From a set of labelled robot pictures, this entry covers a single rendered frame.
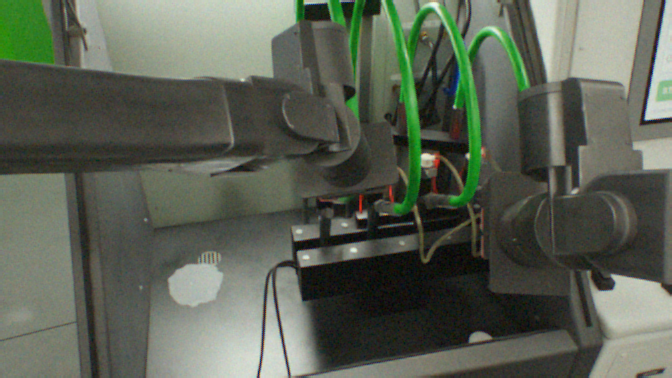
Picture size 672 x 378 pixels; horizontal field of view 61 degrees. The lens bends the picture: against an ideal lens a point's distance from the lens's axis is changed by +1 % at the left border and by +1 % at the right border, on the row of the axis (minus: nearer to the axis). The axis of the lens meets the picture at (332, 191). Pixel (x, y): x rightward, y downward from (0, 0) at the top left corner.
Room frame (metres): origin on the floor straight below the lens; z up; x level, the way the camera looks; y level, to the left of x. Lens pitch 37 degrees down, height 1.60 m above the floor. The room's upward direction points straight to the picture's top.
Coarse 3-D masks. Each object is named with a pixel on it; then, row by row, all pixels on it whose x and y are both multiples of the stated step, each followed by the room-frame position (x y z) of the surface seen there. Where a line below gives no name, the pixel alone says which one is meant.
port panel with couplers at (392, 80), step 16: (400, 0) 0.99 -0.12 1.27; (432, 0) 1.01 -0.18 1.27; (448, 0) 1.01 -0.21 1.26; (400, 16) 0.99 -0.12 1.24; (432, 16) 1.01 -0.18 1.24; (432, 32) 1.01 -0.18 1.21; (448, 48) 1.01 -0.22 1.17; (416, 64) 1.00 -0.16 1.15; (384, 80) 0.99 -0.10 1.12; (400, 80) 1.00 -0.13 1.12; (416, 80) 1.00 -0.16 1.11; (384, 96) 0.99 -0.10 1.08
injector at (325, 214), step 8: (320, 208) 0.67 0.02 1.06; (328, 208) 0.66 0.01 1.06; (320, 216) 0.68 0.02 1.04; (328, 216) 0.65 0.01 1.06; (320, 224) 0.67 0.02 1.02; (328, 224) 0.67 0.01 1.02; (320, 232) 0.68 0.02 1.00; (328, 232) 0.67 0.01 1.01; (320, 240) 0.68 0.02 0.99; (328, 240) 0.67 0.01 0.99
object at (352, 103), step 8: (296, 0) 0.85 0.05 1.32; (304, 0) 0.85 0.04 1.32; (328, 0) 0.61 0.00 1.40; (336, 0) 0.61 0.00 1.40; (296, 8) 0.85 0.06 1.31; (336, 8) 0.60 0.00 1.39; (296, 16) 0.86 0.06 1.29; (336, 16) 0.59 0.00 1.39; (344, 24) 0.59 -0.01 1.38; (352, 104) 0.52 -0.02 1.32; (344, 200) 0.53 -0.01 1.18
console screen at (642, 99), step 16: (656, 0) 0.83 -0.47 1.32; (640, 16) 0.82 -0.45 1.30; (656, 16) 0.83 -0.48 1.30; (640, 32) 0.82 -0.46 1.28; (656, 32) 0.82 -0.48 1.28; (640, 48) 0.81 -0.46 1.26; (656, 48) 0.82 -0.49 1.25; (640, 64) 0.81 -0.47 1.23; (656, 64) 0.81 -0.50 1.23; (640, 80) 0.80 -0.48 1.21; (656, 80) 0.81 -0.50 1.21; (640, 96) 0.80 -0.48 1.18; (656, 96) 0.80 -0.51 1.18; (640, 112) 0.79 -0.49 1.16; (656, 112) 0.80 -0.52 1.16; (640, 128) 0.79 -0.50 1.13; (656, 128) 0.79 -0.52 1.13
